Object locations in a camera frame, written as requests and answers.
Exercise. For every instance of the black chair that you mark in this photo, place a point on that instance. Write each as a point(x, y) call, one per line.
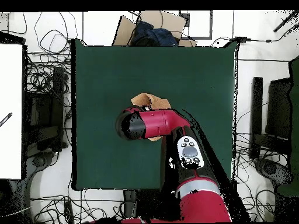
point(44, 112)
point(257, 105)

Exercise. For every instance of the brown cardboard box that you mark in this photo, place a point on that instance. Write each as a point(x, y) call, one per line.
point(168, 21)

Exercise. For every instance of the black tripod leg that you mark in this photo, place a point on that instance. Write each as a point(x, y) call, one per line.
point(285, 21)

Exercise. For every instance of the dark blue garment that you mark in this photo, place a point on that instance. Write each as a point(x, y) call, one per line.
point(161, 36)

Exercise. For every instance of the green cloth over furniture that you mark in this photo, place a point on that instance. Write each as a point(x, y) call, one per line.
point(294, 116)

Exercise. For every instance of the dark green table cloth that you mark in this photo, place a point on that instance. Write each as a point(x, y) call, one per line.
point(105, 81)

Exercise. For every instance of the white desk top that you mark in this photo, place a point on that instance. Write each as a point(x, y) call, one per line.
point(11, 81)

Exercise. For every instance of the grey office chair base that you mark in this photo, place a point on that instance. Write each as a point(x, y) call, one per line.
point(271, 168)
point(38, 161)

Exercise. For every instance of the black strip with white marks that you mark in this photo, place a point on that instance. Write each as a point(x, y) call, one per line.
point(6, 118)

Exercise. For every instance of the black power strip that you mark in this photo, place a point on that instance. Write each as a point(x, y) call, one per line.
point(69, 211)

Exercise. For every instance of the black power adapter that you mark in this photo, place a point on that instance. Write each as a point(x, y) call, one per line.
point(241, 39)

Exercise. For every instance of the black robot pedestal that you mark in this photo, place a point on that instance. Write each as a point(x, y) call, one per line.
point(149, 205)

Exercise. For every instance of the tan terry towel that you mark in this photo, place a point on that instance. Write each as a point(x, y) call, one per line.
point(142, 99)

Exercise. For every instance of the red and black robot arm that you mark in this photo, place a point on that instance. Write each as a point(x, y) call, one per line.
point(154, 122)

